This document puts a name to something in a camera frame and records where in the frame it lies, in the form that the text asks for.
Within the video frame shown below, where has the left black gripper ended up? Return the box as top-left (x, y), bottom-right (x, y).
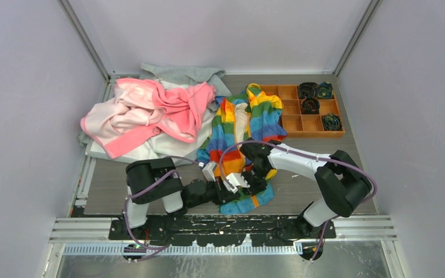
top-left (187, 175), bottom-right (240, 208)

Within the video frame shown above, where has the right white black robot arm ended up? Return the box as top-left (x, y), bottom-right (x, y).
top-left (238, 139), bottom-right (375, 238)

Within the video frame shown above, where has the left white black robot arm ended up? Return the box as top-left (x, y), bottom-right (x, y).
top-left (123, 156), bottom-right (240, 239)

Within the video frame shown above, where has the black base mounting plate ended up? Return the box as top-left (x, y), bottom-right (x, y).
top-left (108, 214), bottom-right (336, 247)

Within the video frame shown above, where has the orange compartment tray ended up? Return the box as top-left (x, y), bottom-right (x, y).
top-left (261, 85), bottom-right (345, 138)

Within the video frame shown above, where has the grey white garment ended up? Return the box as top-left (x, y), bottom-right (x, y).
top-left (77, 63), bottom-right (232, 169)

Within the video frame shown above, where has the blue green rolled tie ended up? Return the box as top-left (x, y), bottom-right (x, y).
top-left (322, 113), bottom-right (342, 131)

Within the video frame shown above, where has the dark rolled tie back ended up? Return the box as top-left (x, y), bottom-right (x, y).
top-left (298, 82), bottom-right (320, 100)

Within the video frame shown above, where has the pink fleece garment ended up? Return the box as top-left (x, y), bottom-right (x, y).
top-left (80, 78), bottom-right (215, 159)

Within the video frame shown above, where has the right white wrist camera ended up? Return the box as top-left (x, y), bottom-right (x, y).
top-left (223, 173), bottom-right (250, 193)

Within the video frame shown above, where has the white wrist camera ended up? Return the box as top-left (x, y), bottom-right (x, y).
top-left (223, 173), bottom-right (250, 193)
top-left (198, 162), bottom-right (218, 182)

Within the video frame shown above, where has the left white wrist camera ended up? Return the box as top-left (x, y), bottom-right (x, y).
top-left (198, 162), bottom-right (218, 182)

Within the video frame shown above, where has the silver slotted aluminium rail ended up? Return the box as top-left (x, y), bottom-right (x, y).
top-left (63, 243), bottom-right (302, 256)

